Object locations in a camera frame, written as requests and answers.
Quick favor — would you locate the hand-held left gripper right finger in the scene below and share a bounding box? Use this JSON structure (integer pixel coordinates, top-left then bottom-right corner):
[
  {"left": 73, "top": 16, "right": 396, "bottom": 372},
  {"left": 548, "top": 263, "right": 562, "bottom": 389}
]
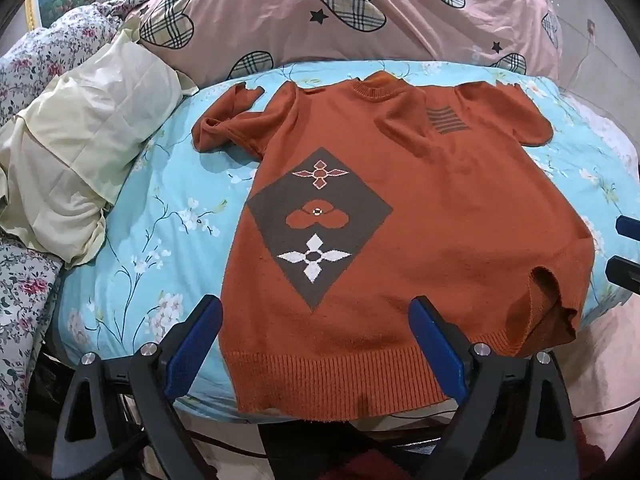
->
[{"left": 408, "top": 296, "right": 592, "bottom": 480}]

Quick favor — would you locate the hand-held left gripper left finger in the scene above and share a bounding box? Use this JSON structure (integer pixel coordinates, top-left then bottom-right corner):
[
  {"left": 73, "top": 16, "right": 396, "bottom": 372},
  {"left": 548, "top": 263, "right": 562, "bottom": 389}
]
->
[{"left": 50, "top": 295, "right": 224, "bottom": 480}]

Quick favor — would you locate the orange knit sweater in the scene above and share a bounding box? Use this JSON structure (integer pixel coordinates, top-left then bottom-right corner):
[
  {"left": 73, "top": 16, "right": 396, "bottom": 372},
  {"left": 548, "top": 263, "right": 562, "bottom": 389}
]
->
[{"left": 191, "top": 71, "right": 596, "bottom": 417}]

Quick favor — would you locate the pale pink bed sheet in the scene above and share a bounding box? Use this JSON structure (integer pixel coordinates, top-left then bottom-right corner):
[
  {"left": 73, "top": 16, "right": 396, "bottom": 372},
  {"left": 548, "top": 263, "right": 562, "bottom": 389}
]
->
[{"left": 555, "top": 75, "right": 640, "bottom": 461}]

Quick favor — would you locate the dark red cloth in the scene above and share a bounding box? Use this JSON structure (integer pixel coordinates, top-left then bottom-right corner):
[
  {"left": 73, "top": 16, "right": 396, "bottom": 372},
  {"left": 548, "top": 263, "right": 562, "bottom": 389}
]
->
[{"left": 340, "top": 447, "right": 443, "bottom": 480}]

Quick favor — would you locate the light blue floral bed sheet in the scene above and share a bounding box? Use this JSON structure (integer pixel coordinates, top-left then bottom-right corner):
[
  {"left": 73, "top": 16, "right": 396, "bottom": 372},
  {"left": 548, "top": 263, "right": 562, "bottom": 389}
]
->
[{"left": 55, "top": 60, "right": 640, "bottom": 423}]

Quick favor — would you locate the cream pillow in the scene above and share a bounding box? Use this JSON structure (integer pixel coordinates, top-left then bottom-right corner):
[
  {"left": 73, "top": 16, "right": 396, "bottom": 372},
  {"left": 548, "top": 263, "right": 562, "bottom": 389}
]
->
[{"left": 0, "top": 15, "right": 200, "bottom": 267}]

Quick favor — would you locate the white floral quilt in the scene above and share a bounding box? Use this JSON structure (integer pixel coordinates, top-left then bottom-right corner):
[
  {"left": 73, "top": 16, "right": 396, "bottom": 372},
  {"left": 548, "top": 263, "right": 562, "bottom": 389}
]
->
[{"left": 0, "top": 0, "right": 161, "bottom": 453}]

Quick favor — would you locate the pink quilt with plaid hearts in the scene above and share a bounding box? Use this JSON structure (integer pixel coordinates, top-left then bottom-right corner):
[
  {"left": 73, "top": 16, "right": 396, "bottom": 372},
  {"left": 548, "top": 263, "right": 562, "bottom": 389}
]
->
[{"left": 135, "top": 0, "right": 565, "bottom": 83}]

